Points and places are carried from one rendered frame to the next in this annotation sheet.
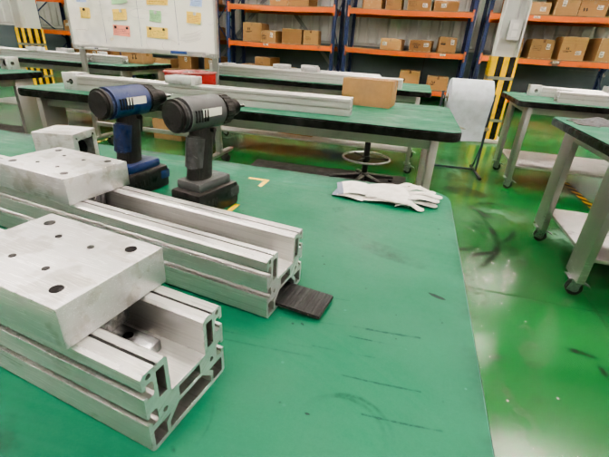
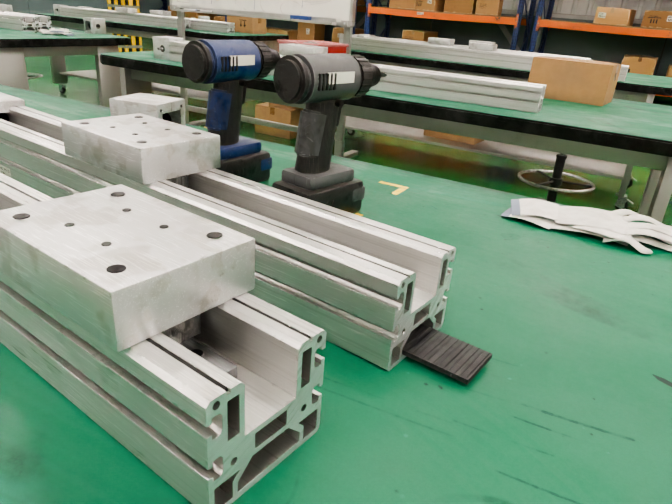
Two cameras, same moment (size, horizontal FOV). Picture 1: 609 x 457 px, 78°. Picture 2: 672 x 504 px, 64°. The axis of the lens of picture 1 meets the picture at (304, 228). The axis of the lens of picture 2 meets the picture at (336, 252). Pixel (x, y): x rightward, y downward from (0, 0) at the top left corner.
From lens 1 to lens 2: 0.04 m
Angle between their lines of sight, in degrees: 12
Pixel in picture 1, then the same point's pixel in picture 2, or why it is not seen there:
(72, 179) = (151, 149)
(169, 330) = (251, 356)
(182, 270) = (276, 286)
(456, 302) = not seen: outside the picture
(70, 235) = (140, 210)
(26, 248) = (87, 219)
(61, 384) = (104, 403)
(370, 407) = not seen: outside the picture
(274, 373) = (391, 448)
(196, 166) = (309, 152)
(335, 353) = (489, 437)
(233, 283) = (344, 313)
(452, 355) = not seen: outside the picture
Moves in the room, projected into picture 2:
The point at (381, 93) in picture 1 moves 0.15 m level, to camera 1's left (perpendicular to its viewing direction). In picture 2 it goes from (592, 83) to (551, 79)
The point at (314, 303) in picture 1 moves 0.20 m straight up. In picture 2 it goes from (462, 360) to (511, 123)
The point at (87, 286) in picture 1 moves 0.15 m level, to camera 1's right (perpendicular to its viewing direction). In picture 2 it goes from (154, 270) to (405, 320)
